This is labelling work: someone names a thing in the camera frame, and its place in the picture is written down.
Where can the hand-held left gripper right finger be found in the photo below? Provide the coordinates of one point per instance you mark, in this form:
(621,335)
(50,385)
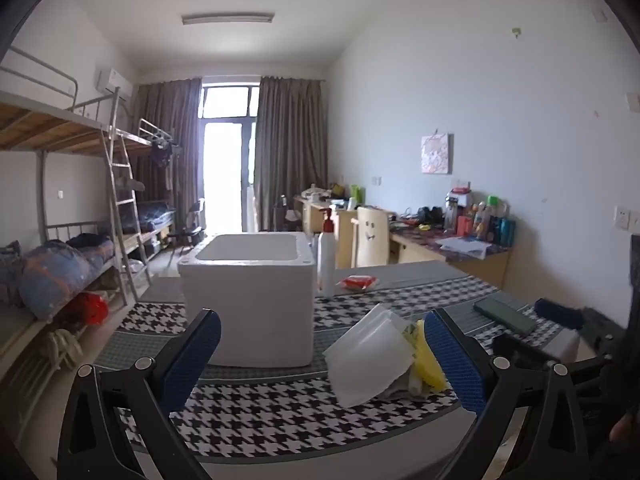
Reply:
(455,365)

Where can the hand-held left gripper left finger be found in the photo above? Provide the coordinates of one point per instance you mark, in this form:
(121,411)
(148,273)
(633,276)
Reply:
(192,360)

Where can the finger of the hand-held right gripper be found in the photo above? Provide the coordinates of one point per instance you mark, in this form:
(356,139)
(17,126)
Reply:
(557,312)
(525,347)

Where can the green printed white packet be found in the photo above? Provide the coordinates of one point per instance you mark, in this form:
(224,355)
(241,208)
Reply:
(409,335)

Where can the white foam box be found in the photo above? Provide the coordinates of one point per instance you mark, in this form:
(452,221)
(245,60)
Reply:
(250,310)

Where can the translucent plastic container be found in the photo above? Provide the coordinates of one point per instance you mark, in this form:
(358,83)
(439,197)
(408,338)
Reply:
(370,355)

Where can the person's right hand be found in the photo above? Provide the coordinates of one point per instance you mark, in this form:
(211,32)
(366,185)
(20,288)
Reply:
(627,425)

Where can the dark smartphone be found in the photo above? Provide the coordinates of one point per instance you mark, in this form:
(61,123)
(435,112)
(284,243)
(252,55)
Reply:
(505,315)

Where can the wooden desk patterned cover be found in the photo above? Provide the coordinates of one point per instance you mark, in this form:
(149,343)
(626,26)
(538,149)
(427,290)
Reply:
(480,267)

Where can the houndstooth tablecloth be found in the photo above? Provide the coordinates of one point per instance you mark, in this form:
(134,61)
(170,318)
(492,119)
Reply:
(275,410)

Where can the red plastic bag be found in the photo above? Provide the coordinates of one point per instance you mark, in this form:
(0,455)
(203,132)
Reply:
(92,307)

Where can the white papers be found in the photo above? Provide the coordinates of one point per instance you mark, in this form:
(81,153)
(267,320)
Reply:
(462,247)

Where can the row of toiletry bottles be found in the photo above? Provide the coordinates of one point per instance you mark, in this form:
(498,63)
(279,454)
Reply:
(480,220)

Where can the red snack packet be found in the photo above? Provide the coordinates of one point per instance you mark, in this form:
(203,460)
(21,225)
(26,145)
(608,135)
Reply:
(357,282)

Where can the black folding chair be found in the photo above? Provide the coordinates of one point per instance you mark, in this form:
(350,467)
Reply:
(192,230)

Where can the beige cloth bundle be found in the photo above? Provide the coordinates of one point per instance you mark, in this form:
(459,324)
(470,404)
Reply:
(62,347)

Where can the black pouch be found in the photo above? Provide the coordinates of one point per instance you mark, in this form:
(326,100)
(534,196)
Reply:
(430,217)

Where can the metal bunk bed blue bedding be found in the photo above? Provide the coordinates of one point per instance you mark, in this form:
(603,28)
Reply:
(155,215)

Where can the wooden chair smiley face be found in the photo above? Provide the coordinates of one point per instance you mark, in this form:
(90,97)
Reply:
(370,240)

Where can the blue orange patterned quilt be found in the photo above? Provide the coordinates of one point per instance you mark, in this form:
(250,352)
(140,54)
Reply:
(55,275)

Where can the white pump bottle red nozzle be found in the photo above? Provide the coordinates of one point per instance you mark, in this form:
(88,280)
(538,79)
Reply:
(326,260)

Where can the metal bunk bed ladder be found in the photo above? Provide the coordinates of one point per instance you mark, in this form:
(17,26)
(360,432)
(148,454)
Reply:
(125,202)

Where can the black luggage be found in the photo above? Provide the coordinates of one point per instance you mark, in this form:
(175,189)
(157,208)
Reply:
(287,215)

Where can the glass balcony door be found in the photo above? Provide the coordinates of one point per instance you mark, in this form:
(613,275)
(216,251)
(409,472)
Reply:
(225,170)

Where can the green bottle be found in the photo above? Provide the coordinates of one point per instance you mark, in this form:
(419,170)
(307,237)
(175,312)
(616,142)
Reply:
(357,191)

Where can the grey cloth bundle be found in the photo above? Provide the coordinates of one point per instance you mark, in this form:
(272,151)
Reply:
(10,270)

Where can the dark hanging clothes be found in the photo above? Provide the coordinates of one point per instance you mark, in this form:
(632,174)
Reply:
(162,155)

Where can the black yellow bag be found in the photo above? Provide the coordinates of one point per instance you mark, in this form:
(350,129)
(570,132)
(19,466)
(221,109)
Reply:
(339,190)

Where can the brown curtain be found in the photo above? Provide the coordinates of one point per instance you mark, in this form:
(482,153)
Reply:
(290,150)
(170,120)

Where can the metal bunk bed wooden slats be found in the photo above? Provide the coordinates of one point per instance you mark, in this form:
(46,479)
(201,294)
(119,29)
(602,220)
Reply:
(50,130)

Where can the white air conditioner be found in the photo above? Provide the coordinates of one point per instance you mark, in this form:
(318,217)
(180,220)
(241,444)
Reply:
(114,82)

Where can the ceiling tube light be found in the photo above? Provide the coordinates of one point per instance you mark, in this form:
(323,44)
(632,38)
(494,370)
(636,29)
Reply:
(227,18)

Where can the pink wall picture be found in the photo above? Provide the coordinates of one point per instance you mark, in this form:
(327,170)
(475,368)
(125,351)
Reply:
(437,154)

